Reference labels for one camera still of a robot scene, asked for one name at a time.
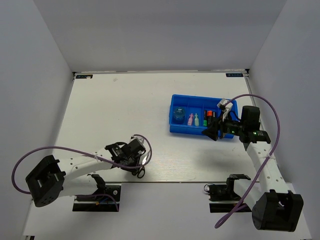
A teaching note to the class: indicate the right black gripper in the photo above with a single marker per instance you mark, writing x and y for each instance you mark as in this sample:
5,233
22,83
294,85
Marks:
212,131

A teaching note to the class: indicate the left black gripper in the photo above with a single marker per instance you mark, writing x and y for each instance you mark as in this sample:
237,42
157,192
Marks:
130,168

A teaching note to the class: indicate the orange highlighter marker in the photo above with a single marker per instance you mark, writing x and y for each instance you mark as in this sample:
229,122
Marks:
209,117

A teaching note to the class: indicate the green translucent glue bottle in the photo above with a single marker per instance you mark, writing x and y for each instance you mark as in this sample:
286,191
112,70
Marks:
196,120

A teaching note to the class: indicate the black handled scissors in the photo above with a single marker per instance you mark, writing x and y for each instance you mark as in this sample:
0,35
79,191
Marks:
140,172

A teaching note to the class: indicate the pink translucent glue bottle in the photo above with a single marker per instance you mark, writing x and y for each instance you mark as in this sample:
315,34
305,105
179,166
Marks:
190,119

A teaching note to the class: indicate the blue compartment tray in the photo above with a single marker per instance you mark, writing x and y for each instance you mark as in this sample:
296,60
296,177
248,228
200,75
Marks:
192,104

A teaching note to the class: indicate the yellow highlighter marker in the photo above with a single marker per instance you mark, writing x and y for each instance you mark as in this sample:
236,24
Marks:
213,115

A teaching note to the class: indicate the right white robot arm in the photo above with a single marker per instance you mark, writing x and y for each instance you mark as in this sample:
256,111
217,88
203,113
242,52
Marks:
274,207

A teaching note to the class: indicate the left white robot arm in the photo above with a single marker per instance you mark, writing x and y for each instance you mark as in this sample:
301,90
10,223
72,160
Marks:
78,176

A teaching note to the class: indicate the right corner label sticker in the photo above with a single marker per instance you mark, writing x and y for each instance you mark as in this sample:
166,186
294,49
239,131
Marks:
234,75

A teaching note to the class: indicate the corner label sticker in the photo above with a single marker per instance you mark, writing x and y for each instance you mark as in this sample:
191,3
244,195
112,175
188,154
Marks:
84,76
234,75

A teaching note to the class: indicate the left corner label sticker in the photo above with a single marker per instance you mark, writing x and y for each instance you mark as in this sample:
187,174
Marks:
84,76

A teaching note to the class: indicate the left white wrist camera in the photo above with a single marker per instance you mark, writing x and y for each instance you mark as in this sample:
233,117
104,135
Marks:
137,137

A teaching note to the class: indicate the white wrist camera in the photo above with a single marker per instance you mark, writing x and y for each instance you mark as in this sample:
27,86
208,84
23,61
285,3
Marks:
225,106
137,137

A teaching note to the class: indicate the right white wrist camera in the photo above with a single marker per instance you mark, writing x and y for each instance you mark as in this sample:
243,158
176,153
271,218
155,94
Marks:
225,106

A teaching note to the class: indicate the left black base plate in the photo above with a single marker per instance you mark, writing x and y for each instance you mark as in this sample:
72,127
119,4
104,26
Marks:
107,200

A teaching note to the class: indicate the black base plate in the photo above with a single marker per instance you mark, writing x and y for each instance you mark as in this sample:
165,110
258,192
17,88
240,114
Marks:
221,198
107,200

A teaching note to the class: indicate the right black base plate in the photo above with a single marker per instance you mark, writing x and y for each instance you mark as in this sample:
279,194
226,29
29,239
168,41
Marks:
221,198

